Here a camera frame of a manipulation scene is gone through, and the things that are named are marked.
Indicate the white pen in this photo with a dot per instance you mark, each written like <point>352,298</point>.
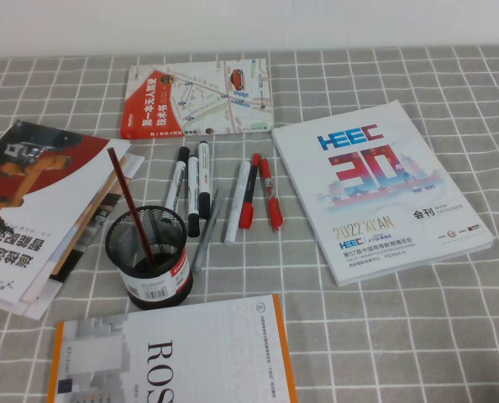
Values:
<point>237,201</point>

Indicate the red black marker pen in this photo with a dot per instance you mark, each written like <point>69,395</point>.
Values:
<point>249,189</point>

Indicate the red gel pen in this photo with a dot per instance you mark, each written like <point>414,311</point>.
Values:
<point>270,193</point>

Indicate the grey pen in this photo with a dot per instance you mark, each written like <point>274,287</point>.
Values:
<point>207,239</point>

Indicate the black mesh pen holder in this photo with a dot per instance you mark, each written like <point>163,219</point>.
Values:
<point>157,285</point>

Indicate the street map cover book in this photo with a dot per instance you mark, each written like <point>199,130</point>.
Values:
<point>199,96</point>

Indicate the red black striped pencil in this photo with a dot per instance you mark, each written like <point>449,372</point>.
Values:
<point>125,189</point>

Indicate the white HEEC show catalogue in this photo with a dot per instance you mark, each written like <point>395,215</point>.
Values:
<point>371,235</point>

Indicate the orange-edged ROS book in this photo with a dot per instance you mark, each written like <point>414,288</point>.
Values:
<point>190,357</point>

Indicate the grey white checked tablecloth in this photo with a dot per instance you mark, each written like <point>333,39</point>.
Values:
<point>400,336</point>

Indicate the white paper brochure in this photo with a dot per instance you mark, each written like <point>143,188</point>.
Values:
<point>35,306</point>

